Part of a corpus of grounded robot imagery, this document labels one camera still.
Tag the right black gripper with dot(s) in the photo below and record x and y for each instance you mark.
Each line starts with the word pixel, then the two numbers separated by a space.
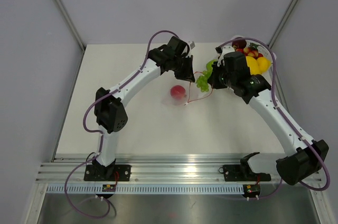
pixel 217 66

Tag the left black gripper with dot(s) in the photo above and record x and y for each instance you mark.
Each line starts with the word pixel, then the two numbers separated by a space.
pixel 188 74

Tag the yellow mango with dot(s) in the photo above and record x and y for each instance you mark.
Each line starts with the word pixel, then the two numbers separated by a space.
pixel 253 65

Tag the green cabbage-like vegetable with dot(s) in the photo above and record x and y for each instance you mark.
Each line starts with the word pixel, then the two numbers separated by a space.
pixel 209 65

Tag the green grape bunch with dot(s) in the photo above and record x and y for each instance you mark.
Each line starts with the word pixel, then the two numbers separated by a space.
pixel 202 81

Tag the clear zip bag orange zipper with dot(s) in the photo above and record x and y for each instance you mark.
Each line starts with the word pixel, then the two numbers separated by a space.
pixel 193 93

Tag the red apple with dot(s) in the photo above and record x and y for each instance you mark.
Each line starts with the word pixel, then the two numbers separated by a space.
pixel 178 92

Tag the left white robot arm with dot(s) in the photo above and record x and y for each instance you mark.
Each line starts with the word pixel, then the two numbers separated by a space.
pixel 110 104

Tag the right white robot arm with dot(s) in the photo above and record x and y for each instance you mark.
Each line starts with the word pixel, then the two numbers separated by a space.
pixel 303 156

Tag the strawberry cluster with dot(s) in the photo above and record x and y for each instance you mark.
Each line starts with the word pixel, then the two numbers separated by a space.
pixel 249 51

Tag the dark red plum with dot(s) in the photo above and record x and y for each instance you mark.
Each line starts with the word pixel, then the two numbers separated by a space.
pixel 239 43

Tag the yellow lemon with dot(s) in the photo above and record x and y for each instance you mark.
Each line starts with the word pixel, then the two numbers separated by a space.
pixel 263 64

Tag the white plastic fruit basket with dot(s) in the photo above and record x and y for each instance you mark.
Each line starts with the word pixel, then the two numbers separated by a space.
pixel 256 44

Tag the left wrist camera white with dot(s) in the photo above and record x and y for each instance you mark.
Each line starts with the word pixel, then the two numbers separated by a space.
pixel 191 44

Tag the aluminium mounting rail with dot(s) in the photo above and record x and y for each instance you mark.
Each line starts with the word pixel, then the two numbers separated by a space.
pixel 145 169

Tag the right aluminium frame post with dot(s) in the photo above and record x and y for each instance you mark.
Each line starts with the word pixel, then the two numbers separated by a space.
pixel 283 21

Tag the aluminium frame post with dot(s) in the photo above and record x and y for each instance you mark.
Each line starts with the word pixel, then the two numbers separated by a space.
pixel 70 24
pixel 283 21

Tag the left aluminium frame post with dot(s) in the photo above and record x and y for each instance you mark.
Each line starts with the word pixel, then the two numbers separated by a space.
pixel 70 24

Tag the white slotted cable duct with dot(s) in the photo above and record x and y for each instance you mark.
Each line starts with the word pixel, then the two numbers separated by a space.
pixel 204 189

